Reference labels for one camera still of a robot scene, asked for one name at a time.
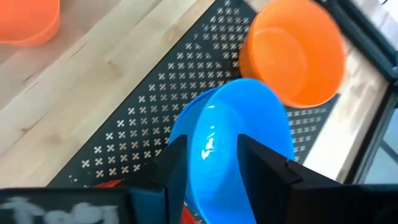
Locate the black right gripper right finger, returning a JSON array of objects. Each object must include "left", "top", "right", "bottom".
[{"left": 238, "top": 134, "right": 398, "bottom": 224}]

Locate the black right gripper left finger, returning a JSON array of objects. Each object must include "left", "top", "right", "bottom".
[{"left": 0, "top": 134, "right": 188, "bottom": 224}]

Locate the orange mini bowl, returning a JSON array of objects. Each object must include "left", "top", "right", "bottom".
[
  {"left": 0, "top": 0, "right": 61, "bottom": 47},
  {"left": 238, "top": 0, "right": 346, "bottom": 109}
]

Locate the red mini bowl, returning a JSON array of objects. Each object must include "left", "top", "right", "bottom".
[{"left": 93, "top": 179, "right": 206, "bottom": 224}]

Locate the black frame rail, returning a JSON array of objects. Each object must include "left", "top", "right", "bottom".
[{"left": 343, "top": 88, "right": 398, "bottom": 185}]

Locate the black perforated metal rack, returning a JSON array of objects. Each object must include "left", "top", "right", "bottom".
[{"left": 46, "top": 0, "right": 341, "bottom": 189}]

